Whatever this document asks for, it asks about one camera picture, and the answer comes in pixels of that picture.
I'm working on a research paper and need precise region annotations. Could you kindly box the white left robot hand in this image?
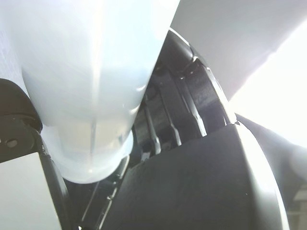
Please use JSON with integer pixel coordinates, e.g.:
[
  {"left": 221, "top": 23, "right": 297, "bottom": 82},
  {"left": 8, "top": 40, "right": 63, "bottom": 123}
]
[{"left": 0, "top": 27, "right": 288, "bottom": 230}]

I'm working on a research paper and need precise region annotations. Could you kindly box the large translucent plastic syringe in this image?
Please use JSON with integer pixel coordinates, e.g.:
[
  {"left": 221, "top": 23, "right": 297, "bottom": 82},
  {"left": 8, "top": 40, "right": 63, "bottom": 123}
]
[{"left": 0, "top": 0, "right": 181, "bottom": 184}]

